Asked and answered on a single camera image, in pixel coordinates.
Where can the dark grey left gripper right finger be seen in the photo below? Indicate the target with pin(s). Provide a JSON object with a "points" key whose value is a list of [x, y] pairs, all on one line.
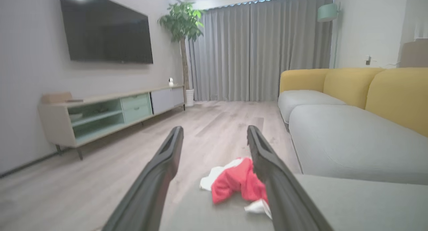
{"points": [[281, 197]]}

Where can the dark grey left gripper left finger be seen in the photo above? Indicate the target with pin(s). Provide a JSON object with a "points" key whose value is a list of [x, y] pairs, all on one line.
{"points": [[150, 191]]}

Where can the red jersey with white sleeves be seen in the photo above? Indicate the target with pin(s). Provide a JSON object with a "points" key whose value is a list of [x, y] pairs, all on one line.
{"points": [[234, 181]]}

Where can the long grey sofa seat cushion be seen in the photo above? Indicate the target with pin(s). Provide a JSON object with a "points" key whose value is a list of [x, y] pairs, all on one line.
{"points": [[351, 140]]}

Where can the short grey sofa seat cushion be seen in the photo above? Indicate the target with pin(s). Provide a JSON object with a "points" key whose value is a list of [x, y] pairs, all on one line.
{"points": [[301, 100]]}

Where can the beige and mint TV cabinet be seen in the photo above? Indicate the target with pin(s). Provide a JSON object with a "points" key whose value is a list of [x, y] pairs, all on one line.
{"points": [[57, 124]]}

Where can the brown cardboard box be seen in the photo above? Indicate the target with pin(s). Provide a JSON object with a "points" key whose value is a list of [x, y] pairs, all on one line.
{"points": [[56, 97]]}

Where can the grey floor-length curtain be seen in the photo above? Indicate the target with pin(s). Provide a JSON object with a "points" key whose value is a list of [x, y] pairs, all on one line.
{"points": [[260, 50]]}

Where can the wide yellow sofa back cushion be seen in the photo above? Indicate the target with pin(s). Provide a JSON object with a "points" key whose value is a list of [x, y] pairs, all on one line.
{"points": [[401, 97]]}

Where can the tall green potted tree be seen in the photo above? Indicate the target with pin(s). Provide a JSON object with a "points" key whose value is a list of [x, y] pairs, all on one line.
{"points": [[182, 23]]}

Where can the mint green floor lamp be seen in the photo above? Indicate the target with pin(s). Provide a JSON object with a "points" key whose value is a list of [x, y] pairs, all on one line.
{"points": [[329, 12]]}

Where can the small white security camera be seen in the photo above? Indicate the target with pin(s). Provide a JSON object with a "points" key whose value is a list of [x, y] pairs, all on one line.
{"points": [[171, 82]]}

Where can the wall power socket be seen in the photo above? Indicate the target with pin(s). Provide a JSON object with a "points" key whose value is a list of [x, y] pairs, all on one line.
{"points": [[368, 60]]}

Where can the black wall-mounted television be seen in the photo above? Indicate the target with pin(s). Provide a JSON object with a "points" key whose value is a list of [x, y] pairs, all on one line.
{"points": [[107, 30]]}

